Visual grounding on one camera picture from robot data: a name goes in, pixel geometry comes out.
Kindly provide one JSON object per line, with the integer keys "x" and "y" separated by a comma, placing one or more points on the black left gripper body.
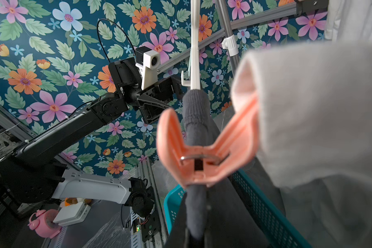
{"x": 156, "y": 98}

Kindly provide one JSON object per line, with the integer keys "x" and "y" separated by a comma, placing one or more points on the dark grey t-shirt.
{"x": 213, "y": 217}

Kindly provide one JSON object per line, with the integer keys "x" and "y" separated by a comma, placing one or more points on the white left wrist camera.
{"x": 147, "y": 61}

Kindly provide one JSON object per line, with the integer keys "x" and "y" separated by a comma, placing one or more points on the white box outside cage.
{"x": 72, "y": 214}

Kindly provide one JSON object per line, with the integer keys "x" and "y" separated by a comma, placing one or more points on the black wall hook rail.
{"x": 304, "y": 6}

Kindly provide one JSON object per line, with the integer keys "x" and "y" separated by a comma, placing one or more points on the plain white t-shirt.
{"x": 315, "y": 124}

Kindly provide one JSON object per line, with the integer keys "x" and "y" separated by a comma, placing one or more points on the pink alarm clock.
{"x": 42, "y": 222}

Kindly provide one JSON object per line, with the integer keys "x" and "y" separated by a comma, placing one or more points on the white steel clothes rack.
{"x": 229, "y": 42}

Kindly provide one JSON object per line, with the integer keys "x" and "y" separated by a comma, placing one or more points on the teal laundry basket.
{"x": 278, "y": 230}

